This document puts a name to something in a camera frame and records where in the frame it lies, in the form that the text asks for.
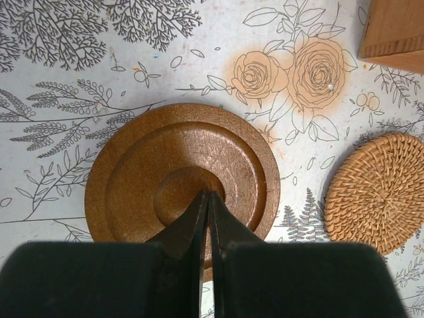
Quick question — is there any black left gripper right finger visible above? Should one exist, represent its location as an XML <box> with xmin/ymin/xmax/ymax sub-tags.
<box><xmin>208</xmin><ymin>192</ymin><xmax>406</xmax><ymax>317</ymax></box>

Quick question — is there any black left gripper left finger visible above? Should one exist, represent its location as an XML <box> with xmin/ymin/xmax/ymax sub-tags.
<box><xmin>1</xmin><ymin>191</ymin><xmax>208</xmax><ymax>317</ymax></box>

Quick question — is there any dark wooden coaster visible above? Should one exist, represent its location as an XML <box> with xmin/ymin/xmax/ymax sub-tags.
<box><xmin>83</xmin><ymin>103</ymin><xmax>281</xmax><ymax>282</ymax></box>

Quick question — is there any woven rattan coaster left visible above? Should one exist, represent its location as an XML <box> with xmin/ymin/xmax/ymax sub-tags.
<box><xmin>324</xmin><ymin>132</ymin><xmax>423</xmax><ymax>255</ymax></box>

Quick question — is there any wooden compartment tray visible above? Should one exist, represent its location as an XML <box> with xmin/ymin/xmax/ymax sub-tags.
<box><xmin>358</xmin><ymin>0</ymin><xmax>423</xmax><ymax>74</ymax></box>

